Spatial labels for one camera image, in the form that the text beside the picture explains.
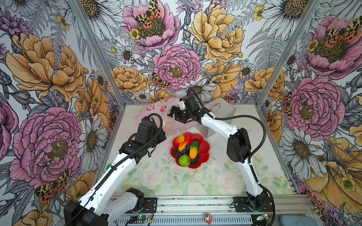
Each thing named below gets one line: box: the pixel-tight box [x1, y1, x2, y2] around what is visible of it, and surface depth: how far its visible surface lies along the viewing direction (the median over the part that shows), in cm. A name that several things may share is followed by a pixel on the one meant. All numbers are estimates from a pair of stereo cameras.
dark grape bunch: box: [172, 144, 191, 159], surface depth 89 cm
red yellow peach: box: [172, 134, 185, 147], surface depth 94 cm
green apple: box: [178, 154, 191, 168], surface depth 82 cm
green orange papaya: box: [189, 138, 199, 160], surface depth 87 cm
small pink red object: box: [203, 212, 214, 226], surface depth 68 cm
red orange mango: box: [178, 135, 192, 152], surface depth 94 cm
